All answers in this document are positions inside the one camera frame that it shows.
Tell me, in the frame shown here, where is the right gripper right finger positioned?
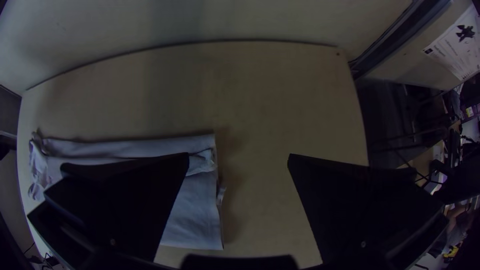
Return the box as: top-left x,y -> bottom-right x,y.
286,152 -> 449,267

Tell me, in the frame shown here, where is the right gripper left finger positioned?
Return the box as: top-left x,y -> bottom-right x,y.
26,151 -> 190,269

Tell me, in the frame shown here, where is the light grey t-shirt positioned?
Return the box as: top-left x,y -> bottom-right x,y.
28,129 -> 228,251

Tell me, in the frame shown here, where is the white printed poster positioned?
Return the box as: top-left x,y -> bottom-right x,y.
421,3 -> 480,82

